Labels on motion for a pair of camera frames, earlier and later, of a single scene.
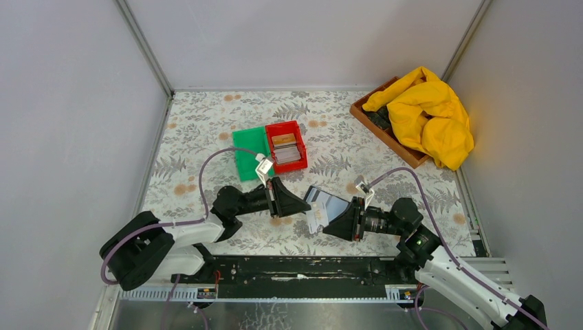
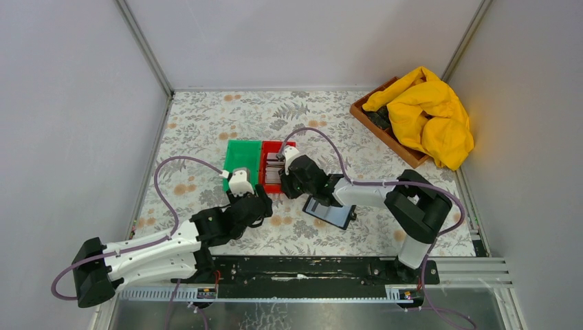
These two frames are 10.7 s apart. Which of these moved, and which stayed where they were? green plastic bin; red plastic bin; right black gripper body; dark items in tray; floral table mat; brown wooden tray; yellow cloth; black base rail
Moved: green plastic bin; red plastic bin; right black gripper body
Stayed: brown wooden tray; floral table mat; black base rail; yellow cloth; dark items in tray
